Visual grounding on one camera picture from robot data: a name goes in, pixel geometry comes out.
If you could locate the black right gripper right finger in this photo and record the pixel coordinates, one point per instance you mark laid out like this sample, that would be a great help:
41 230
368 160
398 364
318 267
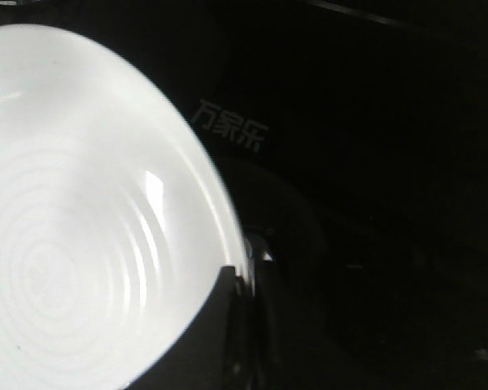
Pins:
276 337

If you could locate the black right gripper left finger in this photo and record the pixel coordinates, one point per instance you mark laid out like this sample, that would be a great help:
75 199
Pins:
195 360

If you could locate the white ceramic plate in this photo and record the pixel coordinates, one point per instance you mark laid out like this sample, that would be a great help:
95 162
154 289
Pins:
114 223

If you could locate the black glass cooktop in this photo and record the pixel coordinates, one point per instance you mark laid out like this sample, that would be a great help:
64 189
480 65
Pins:
353 138

